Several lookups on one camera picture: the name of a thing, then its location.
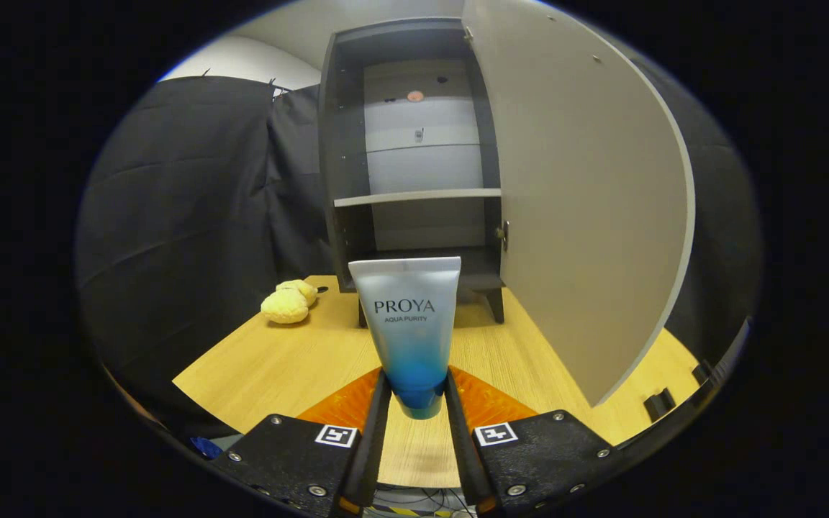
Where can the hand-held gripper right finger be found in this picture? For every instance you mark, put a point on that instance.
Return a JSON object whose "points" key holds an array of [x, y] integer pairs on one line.
{"points": [[466, 453]]}

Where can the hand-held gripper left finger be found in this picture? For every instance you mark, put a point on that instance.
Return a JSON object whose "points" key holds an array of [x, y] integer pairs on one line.
{"points": [[371, 446]]}

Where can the blue and white cosmetic tube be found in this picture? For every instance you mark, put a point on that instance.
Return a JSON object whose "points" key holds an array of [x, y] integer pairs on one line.
{"points": [[407, 324]]}

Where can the beige cabinet door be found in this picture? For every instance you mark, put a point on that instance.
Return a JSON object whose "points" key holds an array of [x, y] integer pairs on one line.
{"points": [[580, 216]]}

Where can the yellow plush toy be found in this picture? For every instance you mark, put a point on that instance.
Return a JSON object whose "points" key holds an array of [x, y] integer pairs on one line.
{"points": [[285, 306]]}

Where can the blue cloth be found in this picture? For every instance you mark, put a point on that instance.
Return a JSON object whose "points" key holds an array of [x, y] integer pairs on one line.
{"points": [[206, 447]]}

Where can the black table clamp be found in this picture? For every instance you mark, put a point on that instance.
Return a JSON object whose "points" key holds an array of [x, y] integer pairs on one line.
{"points": [[659, 405], [702, 372]]}

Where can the grey cabinet shelf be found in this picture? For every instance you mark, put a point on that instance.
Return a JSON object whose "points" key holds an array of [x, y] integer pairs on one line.
{"points": [[414, 196]]}

